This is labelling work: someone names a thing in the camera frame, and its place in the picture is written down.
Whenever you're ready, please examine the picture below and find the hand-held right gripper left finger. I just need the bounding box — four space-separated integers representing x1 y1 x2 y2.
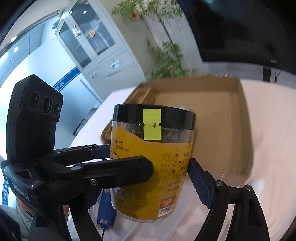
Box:
69 189 117 241

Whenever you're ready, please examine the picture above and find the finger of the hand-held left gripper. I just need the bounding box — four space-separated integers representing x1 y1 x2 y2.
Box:
71 156 154 189
52 144 112 166

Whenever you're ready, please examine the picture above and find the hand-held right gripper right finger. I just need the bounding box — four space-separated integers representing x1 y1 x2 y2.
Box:
188 158 271 241

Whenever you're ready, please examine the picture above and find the yellow label jar black lid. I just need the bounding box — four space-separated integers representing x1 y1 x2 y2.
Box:
110 104 196 223

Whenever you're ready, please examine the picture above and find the cardboard box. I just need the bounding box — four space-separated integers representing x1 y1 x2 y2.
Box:
100 74 253 179

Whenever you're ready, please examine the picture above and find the person's left forearm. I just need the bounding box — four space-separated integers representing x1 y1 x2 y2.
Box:
0 197 36 241

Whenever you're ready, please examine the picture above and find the grey glass door cabinet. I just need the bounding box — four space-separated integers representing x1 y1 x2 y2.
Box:
54 0 146 81

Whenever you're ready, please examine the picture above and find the green leafy plant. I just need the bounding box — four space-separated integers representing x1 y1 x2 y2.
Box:
112 0 197 80

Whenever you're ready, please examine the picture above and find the black monitor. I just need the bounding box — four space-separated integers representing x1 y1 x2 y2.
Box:
177 0 296 82

